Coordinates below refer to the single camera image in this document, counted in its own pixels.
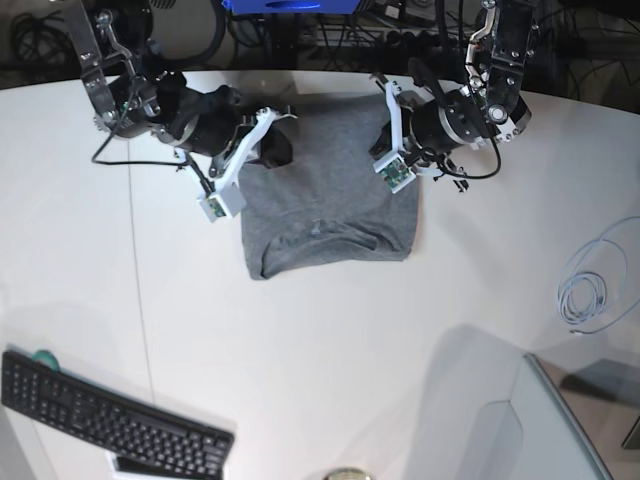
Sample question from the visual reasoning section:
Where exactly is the blue box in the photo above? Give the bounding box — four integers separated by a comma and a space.
222, 0, 375, 15

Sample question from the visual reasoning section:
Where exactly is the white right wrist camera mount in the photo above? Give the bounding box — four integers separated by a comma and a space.
172, 105, 297, 223

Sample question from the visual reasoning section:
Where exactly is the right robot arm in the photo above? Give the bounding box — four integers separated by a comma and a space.
62, 1, 263, 173

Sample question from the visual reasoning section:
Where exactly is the grey t-shirt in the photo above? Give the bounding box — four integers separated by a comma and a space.
239, 96, 419, 280

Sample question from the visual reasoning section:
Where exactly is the green tape roll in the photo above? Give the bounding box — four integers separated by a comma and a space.
31, 350, 60, 372

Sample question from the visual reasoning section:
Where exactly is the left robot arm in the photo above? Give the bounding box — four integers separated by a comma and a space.
370, 1, 537, 177

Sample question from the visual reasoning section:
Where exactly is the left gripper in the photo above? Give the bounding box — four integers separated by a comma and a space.
382, 87, 480, 155

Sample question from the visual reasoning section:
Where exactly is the coiled light blue cable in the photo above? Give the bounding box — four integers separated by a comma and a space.
556, 215, 640, 336

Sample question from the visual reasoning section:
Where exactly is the round metal tin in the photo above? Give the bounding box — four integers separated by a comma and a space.
323, 466, 374, 480

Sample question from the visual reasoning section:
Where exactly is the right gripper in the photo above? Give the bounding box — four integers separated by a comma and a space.
149, 72, 289, 158

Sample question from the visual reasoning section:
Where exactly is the black keyboard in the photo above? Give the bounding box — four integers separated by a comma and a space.
1, 351, 235, 479

